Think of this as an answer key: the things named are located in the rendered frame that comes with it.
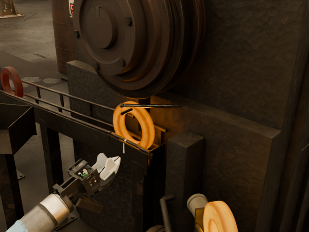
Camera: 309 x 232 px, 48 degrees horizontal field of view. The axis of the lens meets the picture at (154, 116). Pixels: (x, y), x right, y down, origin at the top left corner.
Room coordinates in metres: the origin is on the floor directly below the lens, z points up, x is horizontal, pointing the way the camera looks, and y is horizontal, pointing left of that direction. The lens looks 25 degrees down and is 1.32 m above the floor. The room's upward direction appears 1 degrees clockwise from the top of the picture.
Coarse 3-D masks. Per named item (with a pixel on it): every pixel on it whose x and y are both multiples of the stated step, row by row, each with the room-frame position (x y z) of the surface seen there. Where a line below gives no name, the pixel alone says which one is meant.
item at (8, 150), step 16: (0, 112) 1.35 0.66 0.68; (16, 112) 1.34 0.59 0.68; (32, 112) 1.32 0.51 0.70; (0, 128) 1.35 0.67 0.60; (16, 128) 1.19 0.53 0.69; (32, 128) 1.31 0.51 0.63; (0, 144) 1.22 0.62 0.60; (16, 144) 1.17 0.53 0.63; (0, 160) 1.22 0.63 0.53; (0, 176) 1.22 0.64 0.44; (16, 176) 1.26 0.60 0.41; (0, 192) 1.22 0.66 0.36; (16, 192) 1.24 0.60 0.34; (16, 208) 1.22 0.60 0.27
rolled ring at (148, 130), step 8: (120, 112) 1.13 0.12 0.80; (136, 112) 1.07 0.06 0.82; (144, 112) 1.07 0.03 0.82; (120, 120) 1.14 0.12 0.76; (144, 120) 1.05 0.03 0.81; (120, 128) 1.14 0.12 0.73; (144, 128) 1.05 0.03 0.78; (152, 128) 1.05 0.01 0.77; (128, 136) 1.13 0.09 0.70; (144, 136) 1.05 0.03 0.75; (152, 136) 1.05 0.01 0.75; (144, 144) 1.05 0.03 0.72
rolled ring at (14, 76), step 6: (0, 72) 1.75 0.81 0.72; (6, 72) 1.70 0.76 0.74; (12, 72) 1.67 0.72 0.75; (0, 78) 1.76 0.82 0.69; (6, 78) 1.75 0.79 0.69; (12, 78) 1.66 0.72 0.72; (18, 78) 1.67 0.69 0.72; (6, 84) 1.75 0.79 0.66; (18, 84) 1.65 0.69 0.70; (6, 90) 1.73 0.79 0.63; (18, 90) 1.64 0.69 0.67; (18, 96) 1.65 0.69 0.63
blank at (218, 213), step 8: (208, 208) 0.69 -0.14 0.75; (216, 208) 0.65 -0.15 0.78; (224, 208) 0.65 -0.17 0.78; (208, 216) 0.68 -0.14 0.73; (216, 216) 0.64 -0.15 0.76; (224, 216) 0.62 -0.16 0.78; (232, 216) 0.62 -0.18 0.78; (208, 224) 0.68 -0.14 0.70; (216, 224) 0.63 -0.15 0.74; (224, 224) 0.60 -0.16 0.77; (232, 224) 0.61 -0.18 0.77
